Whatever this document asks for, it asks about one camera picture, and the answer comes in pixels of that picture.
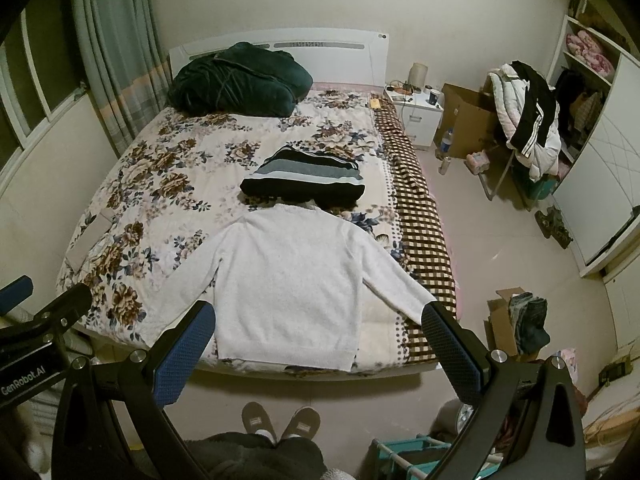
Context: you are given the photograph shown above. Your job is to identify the white knit sweater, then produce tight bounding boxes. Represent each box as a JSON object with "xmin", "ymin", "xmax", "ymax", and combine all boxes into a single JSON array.
[{"xmin": 142, "ymin": 204, "xmax": 435, "ymax": 372}]

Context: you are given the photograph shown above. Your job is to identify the cardboard box with clothes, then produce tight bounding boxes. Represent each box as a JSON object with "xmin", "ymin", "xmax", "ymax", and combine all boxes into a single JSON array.
[{"xmin": 485, "ymin": 287, "xmax": 550, "ymax": 362}]

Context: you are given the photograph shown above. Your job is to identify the clothes pile on chair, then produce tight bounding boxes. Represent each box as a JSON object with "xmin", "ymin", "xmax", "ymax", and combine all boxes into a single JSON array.
[{"xmin": 487, "ymin": 61, "xmax": 562, "ymax": 182}]

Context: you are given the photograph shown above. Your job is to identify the teal rack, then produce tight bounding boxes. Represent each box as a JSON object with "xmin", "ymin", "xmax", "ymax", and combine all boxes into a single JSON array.
[{"xmin": 372, "ymin": 434, "xmax": 450, "ymax": 479}]

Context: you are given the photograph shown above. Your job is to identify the left grey slipper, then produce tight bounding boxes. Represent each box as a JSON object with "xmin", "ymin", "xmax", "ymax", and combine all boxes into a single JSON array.
[{"xmin": 241, "ymin": 402, "xmax": 277, "ymax": 443}]

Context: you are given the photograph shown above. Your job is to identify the grey slipper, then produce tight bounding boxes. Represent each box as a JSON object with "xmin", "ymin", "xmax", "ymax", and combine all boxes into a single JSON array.
[
  {"xmin": 281, "ymin": 406, "xmax": 321, "ymax": 440},
  {"xmin": 241, "ymin": 402, "xmax": 277, "ymax": 443}
]

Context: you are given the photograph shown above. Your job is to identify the floral bed quilt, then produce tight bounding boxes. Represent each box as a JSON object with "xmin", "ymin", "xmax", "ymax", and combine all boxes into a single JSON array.
[{"xmin": 58, "ymin": 86, "xmax": 405, "ymax": 348}]

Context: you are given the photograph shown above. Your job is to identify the dark shoes by wardrobe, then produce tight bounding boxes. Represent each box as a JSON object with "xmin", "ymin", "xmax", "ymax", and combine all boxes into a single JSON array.
[{"xmin": 535, "ymin": 206, "xmax": 573, "ymax": 249}]

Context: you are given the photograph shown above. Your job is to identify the right grey slipper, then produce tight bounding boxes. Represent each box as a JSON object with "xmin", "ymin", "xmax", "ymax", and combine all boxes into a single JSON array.
[{"xmin": 281, "ymin": 406, "xmax": 321, "ymax": 440}]

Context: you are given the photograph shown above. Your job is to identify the brown checkered bed sheet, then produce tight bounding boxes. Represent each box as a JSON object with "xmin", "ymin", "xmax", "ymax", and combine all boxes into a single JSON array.
[{"xmin": 372, "ymin": 104, "xmax": 458, "ymax": 364}]

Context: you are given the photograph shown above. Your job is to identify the green curtain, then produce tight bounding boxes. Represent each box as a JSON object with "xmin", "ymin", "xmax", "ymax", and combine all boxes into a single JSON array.
[{"xmin": 72, "ymin": 0, "xmax": 170, "ymax": 154}]

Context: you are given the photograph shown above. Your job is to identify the striped black grey sweater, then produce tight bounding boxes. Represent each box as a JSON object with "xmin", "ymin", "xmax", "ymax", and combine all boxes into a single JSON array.
[{"xmin": 240, "ymin": 146, "xmax": 366, "ymax": 208}]

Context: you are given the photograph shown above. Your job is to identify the dark green blanket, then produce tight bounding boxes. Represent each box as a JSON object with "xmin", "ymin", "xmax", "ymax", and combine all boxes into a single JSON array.
[{"xmin": 167, "ymin": 41, "xmax": 314, "ymax": 118}]

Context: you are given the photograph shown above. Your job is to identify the plastic water bottle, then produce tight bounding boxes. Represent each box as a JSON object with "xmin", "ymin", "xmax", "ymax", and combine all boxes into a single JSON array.
[{"xmin": 439, "ymin": 128, "xmax": 454, "ymax": 158}]

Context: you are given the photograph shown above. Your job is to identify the cardboard box by nightstand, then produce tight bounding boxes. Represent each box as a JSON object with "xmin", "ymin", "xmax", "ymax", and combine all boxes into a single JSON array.
[{"xmin": 434, "ymin": 84, "xmax": 499, "ymax": 159}]

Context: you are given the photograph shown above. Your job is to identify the white nightstand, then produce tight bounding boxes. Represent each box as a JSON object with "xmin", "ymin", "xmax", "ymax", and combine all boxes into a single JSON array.
[{"xmin": 385, "ymin": 86, "xmax": 444, "ymax": 150}]

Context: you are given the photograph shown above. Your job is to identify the white wardrobe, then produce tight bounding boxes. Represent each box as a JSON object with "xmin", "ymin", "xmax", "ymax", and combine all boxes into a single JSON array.
[{"xmin": 547, "ymin": 15, "xmax": 639, "ymax": 276}]

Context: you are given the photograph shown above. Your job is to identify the beige lamp on nightstand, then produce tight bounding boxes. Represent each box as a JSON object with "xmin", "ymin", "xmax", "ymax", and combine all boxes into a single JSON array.
[{"xmin": 407, "ymin": 62, "xmax": 428, "ymax": 90}]

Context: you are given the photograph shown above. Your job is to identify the white headboard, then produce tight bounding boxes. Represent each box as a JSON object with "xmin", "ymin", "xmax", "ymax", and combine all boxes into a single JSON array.
[{"xmin": 169, "ymin": 27, "xmax": 390, "ymax": 87}]

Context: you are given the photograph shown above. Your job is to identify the pink blanket on shelf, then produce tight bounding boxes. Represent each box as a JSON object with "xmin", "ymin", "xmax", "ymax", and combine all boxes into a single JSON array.
[{"xmin": 565, "ymin": 30, "xmax": 615, "ymax": 78}]

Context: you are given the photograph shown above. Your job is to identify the window frame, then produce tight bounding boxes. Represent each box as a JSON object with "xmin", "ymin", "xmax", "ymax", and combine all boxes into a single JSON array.
[{"xmin": 1, "ymin": 0, "xmax": 88, "ymax": 188}]

